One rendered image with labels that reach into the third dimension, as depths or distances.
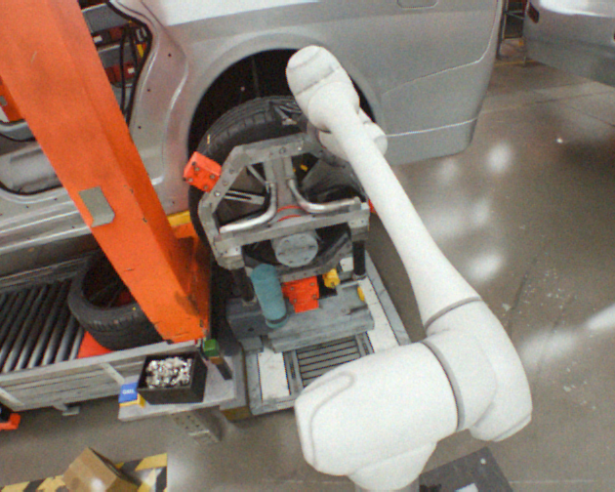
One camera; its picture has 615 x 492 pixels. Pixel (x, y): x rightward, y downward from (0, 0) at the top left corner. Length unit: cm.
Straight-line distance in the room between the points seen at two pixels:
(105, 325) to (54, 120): 97
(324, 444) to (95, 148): 76
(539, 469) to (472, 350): 126
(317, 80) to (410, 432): 57
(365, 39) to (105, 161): 97
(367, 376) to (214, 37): 114
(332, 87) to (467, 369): 50
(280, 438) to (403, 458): 119
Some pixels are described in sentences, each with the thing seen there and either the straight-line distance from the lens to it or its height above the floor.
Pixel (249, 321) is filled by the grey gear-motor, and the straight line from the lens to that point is 149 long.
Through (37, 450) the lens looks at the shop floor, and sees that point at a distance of 220.
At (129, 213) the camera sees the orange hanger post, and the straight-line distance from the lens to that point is 96.
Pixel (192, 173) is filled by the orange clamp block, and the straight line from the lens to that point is 102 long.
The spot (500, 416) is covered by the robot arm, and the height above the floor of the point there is 108.
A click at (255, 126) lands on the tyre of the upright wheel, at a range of 105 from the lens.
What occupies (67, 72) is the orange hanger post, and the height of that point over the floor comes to 145.
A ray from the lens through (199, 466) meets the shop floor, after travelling 170.
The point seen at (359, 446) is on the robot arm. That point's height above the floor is 110.
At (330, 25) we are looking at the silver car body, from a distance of 134.
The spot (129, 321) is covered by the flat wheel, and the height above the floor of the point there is 48.
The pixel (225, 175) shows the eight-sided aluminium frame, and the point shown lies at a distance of 102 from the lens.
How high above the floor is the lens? 152
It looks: 41 degrees down
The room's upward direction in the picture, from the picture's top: 9 degrees counter-clockwise
